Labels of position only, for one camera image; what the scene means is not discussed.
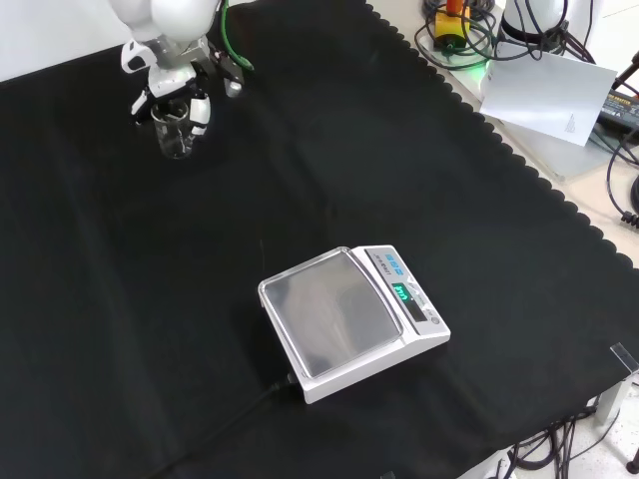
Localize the clear glass beaker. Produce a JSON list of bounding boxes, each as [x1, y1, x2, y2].
[[150, 102, 195, 162]]

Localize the white electronic balance steel pan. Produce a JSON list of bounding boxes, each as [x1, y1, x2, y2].
[[257, 243, 452, 406]]

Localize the grey base plate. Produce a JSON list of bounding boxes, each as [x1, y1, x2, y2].
[[491, 118, 620, 182]]

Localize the black power adapter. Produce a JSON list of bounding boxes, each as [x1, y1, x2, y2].
[[597, 89, 639, 133]]

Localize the black coiled cable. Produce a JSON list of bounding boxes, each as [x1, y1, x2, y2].
[[605, 140, 639, 227]]

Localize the grey metal bench leg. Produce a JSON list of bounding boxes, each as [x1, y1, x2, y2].
[[595, 371, 639, 426]]

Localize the yellow stop button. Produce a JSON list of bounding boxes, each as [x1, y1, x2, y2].
[[432, 0, 471, 53]]

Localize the black cable bundle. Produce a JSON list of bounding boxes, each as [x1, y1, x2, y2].
[[503, 398, 623, 479]]

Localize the pale white board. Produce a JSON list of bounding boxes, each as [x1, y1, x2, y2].
[[478, 49, 619, 148]]

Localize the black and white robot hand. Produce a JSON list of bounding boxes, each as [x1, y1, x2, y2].
[[119, 39, 213, 138]]

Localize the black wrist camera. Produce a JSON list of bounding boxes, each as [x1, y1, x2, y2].
[[207, 42, 247, 99]]

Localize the black balance power cable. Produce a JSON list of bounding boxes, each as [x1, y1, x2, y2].
[[149, 372, 298, 479]]

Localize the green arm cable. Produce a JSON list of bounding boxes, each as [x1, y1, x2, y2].
[[220, 0, 256, 72]]

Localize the black bench cloth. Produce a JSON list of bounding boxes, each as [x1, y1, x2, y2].
[[0, 0, 639, 479]]

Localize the black tripod leg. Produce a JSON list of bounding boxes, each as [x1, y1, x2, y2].
[[614, 49, 639, 94]]

